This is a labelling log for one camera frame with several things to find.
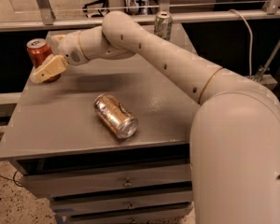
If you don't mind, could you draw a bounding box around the bottom grey drawer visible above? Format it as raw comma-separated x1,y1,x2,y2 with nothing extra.
63,203,194,224

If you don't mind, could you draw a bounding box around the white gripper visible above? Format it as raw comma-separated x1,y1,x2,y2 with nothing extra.
30,31,84,83

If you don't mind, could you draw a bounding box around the top grey drawer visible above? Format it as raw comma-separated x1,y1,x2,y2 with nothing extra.
21,161,191,198

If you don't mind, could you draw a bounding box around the red coke can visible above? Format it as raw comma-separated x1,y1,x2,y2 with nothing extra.
26,38,53,83

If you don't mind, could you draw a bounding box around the white cable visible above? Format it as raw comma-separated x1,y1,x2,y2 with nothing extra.
229,8,254,77

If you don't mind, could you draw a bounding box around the gold silver lying can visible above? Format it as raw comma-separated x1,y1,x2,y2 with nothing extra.
93,94,138,139

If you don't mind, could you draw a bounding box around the green white 7up can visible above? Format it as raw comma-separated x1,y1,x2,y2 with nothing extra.
154,11,173,41

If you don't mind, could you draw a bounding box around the grey drawer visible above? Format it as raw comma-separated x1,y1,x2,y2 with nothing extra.
63,203,194,224
21,161,191,198
50,189,192,216

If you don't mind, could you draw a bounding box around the middle grey drawer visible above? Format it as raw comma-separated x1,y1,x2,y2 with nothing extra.
50,189,192,216

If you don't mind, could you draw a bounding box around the black floor cable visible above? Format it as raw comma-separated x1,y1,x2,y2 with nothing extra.
0,170,23,189

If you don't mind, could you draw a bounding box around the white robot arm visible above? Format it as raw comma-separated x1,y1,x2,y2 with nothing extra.
31,11,280,224

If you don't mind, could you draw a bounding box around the metal railing frame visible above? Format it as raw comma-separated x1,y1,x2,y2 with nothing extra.
0,0,280,32

